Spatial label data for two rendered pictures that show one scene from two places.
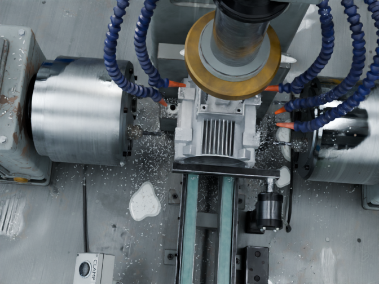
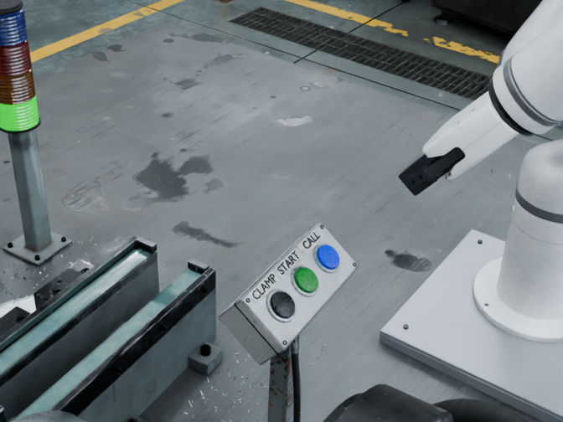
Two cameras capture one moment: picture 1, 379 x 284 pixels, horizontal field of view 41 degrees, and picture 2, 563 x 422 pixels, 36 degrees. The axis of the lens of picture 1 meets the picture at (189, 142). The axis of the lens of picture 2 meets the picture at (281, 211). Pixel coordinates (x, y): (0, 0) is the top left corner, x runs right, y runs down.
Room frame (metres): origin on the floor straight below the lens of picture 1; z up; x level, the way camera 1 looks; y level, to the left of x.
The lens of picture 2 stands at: (0.59, 0.56, 1.66)
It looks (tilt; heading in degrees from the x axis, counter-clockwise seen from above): 34 degrees down; 214
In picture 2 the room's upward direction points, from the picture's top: 3 degrees clockwise
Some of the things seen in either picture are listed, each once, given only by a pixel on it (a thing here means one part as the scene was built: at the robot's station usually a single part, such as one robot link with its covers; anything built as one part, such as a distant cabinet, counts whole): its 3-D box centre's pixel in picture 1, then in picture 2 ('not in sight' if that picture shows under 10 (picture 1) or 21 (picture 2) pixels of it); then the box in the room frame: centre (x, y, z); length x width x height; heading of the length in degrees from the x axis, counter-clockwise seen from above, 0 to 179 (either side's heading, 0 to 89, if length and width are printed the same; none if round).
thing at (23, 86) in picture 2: not in sight; (12, 82); (-0.12, -0.40, 1.10); 0.06 x 0.06 x 0.04
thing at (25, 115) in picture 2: not in sight; (17, 110); (-0.12, -0.40, 1.05); 0.06 x 0.06 x 0.04
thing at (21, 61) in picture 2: not in sight; (7, 53); (-0.12, -0.40, 1.14); 0.06 x 0.06 x 0.04
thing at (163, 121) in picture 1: (172, 114); not in sight; (0.46, 0.06, 0.86); 0.07 x 0.06 x 0.12; 94
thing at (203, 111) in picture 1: (220, 94); not in sight; (0.44, -0.06, 1.11); 0.12 x 0.11 x 0.07; 4
